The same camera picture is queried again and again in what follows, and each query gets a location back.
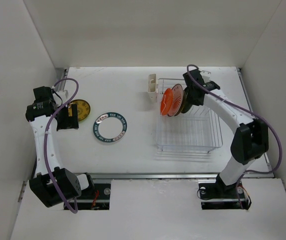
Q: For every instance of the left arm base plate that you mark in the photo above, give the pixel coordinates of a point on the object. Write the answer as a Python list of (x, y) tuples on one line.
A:
[(97, 199)]

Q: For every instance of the white plate grey rim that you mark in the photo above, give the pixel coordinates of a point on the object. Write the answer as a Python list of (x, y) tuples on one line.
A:
[(109, 127)]

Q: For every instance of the orange plate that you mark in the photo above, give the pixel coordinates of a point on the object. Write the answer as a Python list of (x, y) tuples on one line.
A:
[(166, 102)]

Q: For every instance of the white plate red pattern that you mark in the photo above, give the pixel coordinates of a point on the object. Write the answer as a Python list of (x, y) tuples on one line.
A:
[(177, 100)]

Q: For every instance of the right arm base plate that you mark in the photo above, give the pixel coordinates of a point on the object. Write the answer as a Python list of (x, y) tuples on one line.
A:
[(212, 197)]

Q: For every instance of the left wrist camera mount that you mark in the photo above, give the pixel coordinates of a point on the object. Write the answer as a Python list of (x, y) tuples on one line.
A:
[(62, 92)]

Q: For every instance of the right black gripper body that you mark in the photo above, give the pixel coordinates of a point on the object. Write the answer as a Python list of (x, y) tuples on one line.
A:
[(195, 101)]

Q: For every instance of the white wire dish rack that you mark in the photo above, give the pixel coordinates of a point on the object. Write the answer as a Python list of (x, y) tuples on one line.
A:
[(197, 130)]

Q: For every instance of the yellow brown patterned plate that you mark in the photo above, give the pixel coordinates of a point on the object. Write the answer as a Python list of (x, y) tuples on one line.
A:
[(83, 108)]

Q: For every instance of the olive brown plate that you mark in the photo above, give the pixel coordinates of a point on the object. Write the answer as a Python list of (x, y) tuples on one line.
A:
[(182, 104)]

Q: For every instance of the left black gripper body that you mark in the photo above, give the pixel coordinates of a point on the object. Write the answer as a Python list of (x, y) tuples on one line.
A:
[(64, 121)]

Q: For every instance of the dark green plate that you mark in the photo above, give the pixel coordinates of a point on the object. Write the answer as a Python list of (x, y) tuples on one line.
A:
[(187, 105)]

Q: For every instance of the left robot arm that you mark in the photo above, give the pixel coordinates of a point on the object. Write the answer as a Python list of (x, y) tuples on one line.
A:
[(52, 183)]

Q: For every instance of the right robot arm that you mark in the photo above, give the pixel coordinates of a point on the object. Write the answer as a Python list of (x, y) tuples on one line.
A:
[(251, 137)]

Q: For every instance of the beige cutlery holder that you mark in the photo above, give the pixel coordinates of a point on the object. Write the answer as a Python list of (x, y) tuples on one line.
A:
[(152, 87)]

